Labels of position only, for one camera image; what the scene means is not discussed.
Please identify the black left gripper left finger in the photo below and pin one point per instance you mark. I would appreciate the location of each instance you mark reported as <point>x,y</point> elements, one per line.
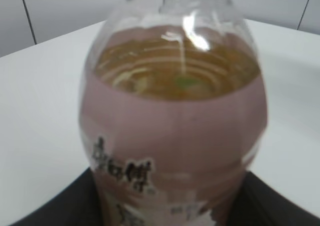
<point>77,205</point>

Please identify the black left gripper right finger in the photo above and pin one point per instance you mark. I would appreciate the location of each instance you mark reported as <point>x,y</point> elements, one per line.
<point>257,204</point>

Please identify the pink label tea bottle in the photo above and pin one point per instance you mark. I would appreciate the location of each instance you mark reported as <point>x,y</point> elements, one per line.
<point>172,112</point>

